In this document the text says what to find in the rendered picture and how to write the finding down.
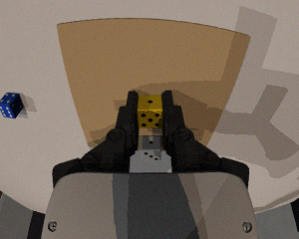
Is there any yellow die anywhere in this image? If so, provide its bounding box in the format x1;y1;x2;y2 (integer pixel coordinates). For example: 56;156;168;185
137;95;163;128

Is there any tan mat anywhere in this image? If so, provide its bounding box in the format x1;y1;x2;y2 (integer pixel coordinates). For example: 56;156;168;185
57;18;250;147

